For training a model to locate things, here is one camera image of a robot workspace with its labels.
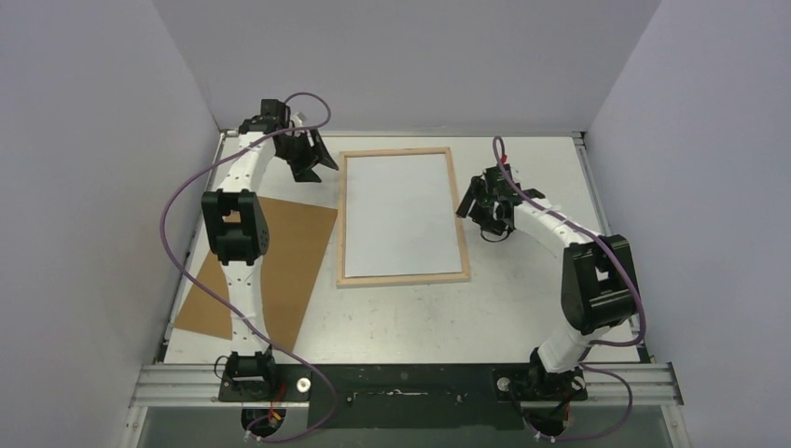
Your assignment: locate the purple cable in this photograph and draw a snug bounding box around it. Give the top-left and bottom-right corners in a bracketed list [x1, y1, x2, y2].
[492, 135, 648, 444]
[160, 92, 340, 445]

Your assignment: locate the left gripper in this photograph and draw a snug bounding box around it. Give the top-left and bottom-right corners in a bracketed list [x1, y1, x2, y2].
[275, 129, 338, 184]

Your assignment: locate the aluminium front rail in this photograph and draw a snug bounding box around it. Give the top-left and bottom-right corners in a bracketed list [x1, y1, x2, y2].
[130, 363, 683, 408]

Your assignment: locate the glossy photo print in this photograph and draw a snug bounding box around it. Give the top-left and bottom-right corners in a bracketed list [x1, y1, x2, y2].
[343, 153, 465, 279]

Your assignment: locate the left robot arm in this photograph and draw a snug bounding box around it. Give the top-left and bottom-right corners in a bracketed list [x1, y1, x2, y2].
[201, 99, 339, 402]

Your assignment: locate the brown cardboard backing board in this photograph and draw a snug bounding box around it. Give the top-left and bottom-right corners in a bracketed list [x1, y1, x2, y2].
[175, 197, 338, 351]

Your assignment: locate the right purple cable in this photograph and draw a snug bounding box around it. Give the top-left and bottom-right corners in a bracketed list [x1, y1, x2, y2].
[492, 135, 648, 444]

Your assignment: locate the white wooden picture frame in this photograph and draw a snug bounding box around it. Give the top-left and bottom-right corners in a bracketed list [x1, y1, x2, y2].
[336, 146, 472, 289]

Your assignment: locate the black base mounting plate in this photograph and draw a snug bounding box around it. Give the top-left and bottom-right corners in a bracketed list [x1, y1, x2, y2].
[217, 363, 588, 437]

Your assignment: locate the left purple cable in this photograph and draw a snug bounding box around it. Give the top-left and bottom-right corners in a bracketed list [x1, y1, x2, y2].
[160, 92, 340, 445]

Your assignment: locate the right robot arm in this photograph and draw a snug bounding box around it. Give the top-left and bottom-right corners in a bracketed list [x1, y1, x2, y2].
[456, 165, 639, 401]

